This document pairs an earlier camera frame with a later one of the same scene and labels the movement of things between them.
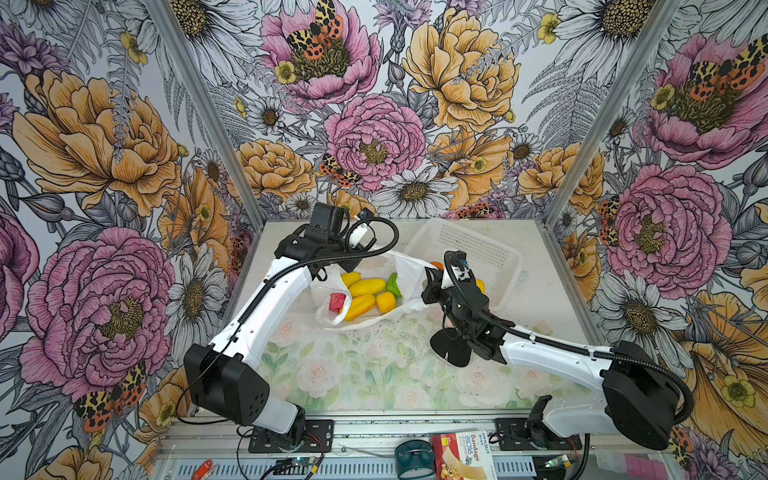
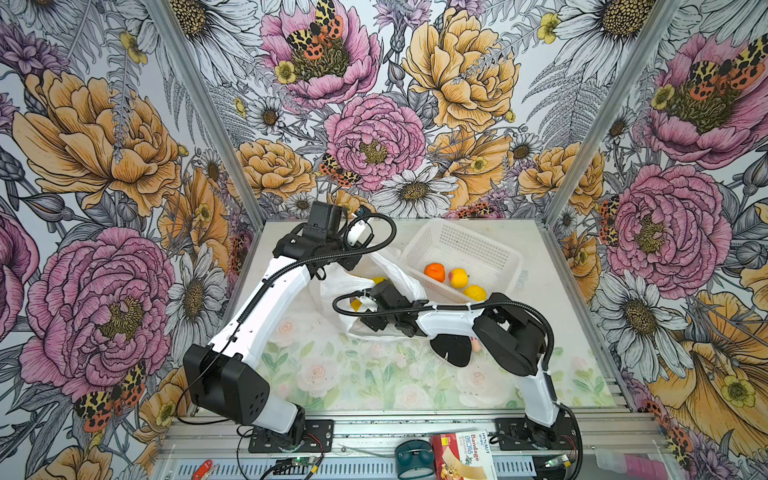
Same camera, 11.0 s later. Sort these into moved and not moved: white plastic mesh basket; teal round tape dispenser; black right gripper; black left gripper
Moved: black right gripper
Not moved: white plastic mesh basket; black left gripper; teal round tape dispenser
